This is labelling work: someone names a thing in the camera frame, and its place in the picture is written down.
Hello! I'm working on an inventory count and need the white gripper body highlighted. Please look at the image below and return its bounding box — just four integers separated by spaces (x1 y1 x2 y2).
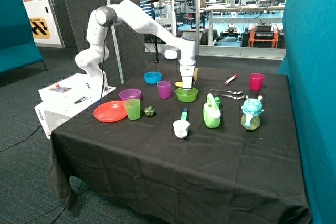
180 65 196 89

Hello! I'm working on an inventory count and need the green plastic bowl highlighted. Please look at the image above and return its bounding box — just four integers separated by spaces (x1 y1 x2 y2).
175 88 198 103

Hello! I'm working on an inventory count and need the blue plastic bowl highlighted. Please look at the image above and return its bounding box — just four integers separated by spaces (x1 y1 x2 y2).
143 71 162 84

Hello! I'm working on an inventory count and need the purple plastic bowl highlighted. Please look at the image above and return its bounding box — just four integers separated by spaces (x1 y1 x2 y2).
119 88 141 101

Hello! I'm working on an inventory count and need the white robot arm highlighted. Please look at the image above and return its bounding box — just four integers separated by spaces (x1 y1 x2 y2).
75 0 196 90

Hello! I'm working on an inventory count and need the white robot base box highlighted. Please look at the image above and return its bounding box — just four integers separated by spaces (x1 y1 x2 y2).
35 73 116 139

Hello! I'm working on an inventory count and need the yellow plastic cup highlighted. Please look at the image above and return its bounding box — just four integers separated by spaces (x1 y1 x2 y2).
193 67 198 82

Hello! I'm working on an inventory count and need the yellow toy lemon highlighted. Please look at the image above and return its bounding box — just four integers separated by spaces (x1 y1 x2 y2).
175 82 183 88

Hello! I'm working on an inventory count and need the purple plastic cup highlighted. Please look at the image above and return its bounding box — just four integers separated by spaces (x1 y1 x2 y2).
157 81 172 99

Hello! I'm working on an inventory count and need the green toy watering can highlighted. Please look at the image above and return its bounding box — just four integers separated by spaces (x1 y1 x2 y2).
203 93 221 129

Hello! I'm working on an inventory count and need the red white marker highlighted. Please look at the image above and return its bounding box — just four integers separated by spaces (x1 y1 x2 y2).
225 74 237 85

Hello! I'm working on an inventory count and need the upper metal spoon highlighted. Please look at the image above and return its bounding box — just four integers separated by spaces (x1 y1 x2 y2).
210 89 244 95

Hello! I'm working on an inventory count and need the metal spoon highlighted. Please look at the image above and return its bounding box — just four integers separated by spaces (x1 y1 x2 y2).
210 89 244 95
214 94 245 100

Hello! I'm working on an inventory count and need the green toy pepper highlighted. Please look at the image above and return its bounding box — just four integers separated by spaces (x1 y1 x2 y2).
144 106 156 117

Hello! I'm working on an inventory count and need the lower metal spoon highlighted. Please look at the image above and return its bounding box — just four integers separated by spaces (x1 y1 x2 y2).
214 94 245 100

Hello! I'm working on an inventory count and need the green plastic cup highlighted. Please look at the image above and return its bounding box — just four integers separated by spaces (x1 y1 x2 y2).
124 99 141 121

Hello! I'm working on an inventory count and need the pink plastic cup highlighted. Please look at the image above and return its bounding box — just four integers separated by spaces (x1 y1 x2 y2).
249 73 265 91

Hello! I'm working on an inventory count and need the black tablecloth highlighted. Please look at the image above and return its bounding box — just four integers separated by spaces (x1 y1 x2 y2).
48 68 312 223

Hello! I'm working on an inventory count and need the turtle sippy cup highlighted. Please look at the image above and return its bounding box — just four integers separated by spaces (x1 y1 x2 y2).
240 95 264 130

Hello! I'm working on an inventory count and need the red plastic plate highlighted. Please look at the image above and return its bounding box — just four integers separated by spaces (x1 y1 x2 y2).
93 101 127 123

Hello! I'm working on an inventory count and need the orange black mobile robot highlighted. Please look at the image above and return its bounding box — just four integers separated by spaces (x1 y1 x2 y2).
248 23 279 48

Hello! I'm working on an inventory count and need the black marker on base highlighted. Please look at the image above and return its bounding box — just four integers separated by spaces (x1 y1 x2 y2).
74 97 89 104

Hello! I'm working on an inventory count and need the teal partition panel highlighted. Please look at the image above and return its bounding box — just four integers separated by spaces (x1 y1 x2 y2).
278 0 335 223

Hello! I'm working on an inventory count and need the yellow black sign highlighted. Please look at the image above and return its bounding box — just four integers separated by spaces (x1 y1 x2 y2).
29 17 51 39

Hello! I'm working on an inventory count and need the teal sofa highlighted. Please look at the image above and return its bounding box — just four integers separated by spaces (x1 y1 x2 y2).
0 0 44 73

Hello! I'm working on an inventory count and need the white measuring scoop green handle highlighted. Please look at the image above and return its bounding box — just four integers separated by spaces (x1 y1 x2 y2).
173 108 190 138

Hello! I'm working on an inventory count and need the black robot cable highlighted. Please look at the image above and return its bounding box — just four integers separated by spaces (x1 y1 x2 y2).
99 22 182 99

